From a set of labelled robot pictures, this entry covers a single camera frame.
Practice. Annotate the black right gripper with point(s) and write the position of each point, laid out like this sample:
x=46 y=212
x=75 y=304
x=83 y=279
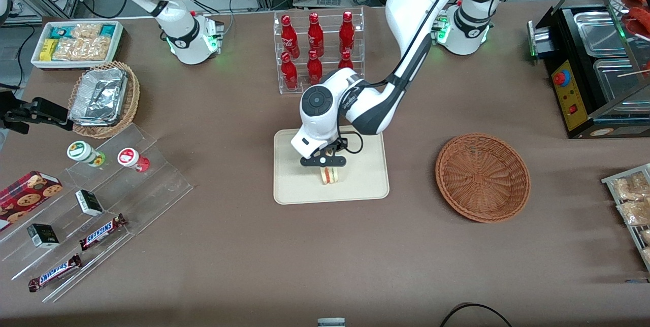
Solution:
x=36 y=111

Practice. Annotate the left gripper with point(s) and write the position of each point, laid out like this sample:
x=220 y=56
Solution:
x=341 y=142

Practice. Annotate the sandwich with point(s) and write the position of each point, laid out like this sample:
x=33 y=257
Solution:
x=331 y=176

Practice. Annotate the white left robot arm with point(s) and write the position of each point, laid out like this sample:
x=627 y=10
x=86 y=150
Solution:
x=416 y=7

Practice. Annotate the cream plastic tray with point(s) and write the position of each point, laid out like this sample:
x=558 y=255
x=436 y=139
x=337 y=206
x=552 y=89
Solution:
x=365 y=174

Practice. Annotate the small oval wicker basket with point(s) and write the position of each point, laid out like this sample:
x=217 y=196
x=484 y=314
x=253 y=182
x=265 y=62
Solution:
x=133 y=98

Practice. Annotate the round brown wicker basket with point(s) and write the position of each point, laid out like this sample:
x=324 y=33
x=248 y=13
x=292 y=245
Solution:
x=482 y=180

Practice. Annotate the tray of packaged snacks right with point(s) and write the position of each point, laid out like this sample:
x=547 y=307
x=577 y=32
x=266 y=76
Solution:
x=609 y=181

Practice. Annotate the green label yogurt cup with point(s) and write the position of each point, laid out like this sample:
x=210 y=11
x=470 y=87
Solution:
x=81 y=152

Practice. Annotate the stack of foil trays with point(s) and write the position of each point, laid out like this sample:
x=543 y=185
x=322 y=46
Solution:
x=99 y=96

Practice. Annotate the white snack bin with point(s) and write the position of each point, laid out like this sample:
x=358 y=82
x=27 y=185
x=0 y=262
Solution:
x=38 y=64

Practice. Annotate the yellow snack pack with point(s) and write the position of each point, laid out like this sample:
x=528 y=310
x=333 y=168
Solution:
x=47 y=50

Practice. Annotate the clear bag of crackers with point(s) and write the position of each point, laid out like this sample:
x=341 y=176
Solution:
x=81 y=48
x=86 y=30

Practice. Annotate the teal snack pack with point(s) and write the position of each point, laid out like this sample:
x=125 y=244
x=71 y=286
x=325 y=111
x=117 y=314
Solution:
x=107 y=30
x=60 y=31

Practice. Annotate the red cookie box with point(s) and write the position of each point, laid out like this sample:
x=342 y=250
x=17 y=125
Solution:
x=25 y=195

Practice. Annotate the red label yogurt cup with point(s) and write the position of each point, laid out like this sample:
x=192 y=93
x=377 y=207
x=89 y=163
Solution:
x=129 y=158

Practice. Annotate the small black carton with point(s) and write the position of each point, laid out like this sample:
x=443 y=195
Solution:
x=43 y=236
x=89 y=203

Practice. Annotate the red cola bottle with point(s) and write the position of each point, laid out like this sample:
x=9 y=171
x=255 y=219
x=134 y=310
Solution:
x=290 y=37
x=347 y=32
x=314 y=68
x=346 y=62
x=315 y=35
x=289 y=73

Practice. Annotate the clear acrylic step display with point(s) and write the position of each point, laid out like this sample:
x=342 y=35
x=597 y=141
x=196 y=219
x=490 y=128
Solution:
x=152 y=185

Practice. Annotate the snickers bar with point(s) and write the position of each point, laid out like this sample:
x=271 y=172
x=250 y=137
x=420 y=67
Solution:
x=101 y=232
x=55 y=272

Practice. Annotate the small grey device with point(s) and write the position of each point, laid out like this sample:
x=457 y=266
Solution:
x=331 y=322

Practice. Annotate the clear acrylic bottle rack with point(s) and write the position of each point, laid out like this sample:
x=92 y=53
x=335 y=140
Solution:
x=327 y=12

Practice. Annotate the black glass food warmer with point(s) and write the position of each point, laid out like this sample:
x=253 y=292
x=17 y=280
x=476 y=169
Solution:
x=574 y=88

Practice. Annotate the clear bag of snacks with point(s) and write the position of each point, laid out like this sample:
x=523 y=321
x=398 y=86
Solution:
x=629 y=187
x=646 y=236
x=647 y=257
x=635 y=213

